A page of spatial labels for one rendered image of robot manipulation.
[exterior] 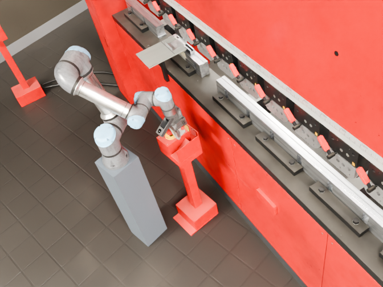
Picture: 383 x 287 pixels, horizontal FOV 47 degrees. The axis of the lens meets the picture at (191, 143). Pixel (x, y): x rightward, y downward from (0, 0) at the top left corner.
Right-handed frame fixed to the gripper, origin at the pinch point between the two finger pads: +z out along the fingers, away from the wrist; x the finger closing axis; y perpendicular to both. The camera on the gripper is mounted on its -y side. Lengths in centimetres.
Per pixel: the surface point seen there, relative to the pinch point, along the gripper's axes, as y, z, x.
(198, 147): 7.9, 12.0, -4.7
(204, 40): 40, -35, 10
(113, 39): 38, 19, 136
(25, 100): -40, 74, 218
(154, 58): 26, -14, 48
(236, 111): 31.8, -3.7, -14.9
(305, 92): 29, -51, -66
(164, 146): -5.8, 7.3, 7.5
